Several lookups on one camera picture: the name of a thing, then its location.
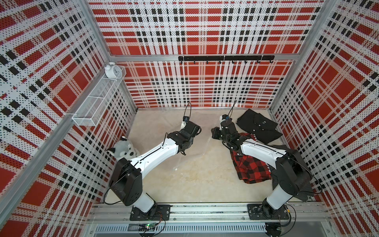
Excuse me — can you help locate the white alarm clock on shelf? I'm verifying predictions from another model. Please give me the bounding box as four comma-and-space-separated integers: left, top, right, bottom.
104, 62, 122, 79

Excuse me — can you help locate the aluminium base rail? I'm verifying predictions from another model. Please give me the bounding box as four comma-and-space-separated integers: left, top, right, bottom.
84, 202, 338, 237

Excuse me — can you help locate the red black plaid shirt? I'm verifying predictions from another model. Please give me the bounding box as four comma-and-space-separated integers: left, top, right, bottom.
230, 132, 272, 184

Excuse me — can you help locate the clear plastic vacuum bag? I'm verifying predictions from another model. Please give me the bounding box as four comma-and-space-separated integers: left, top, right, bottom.
173, 107, 230, 173

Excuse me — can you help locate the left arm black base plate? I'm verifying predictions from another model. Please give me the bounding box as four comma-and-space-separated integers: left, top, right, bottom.
129, 204, 171, 221

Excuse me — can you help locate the black folded shirt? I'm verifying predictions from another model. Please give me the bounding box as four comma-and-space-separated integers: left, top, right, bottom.
237, 109, 283, 144

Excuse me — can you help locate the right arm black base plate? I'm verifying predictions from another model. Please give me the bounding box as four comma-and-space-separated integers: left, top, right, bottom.
247, 204, 290, 220

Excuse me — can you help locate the green circuit board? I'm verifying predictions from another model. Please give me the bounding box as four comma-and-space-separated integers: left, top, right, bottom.
127, 223, 156, 232

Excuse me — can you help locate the grey white husky plush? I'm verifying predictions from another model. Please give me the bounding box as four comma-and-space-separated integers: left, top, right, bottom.
107, 136, 140, 161

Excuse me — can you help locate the white wire mesh shelf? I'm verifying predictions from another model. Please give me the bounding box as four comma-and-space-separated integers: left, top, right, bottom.
73, 66, 126, 127

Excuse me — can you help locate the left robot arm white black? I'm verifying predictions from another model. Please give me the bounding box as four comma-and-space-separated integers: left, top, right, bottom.
107, 121, 201, 215

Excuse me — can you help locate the black wall hook rail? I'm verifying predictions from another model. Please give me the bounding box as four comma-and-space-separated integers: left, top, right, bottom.
178, 55, 275, 62

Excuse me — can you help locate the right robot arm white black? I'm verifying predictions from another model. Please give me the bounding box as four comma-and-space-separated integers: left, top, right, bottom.
211, 115, 313, 211

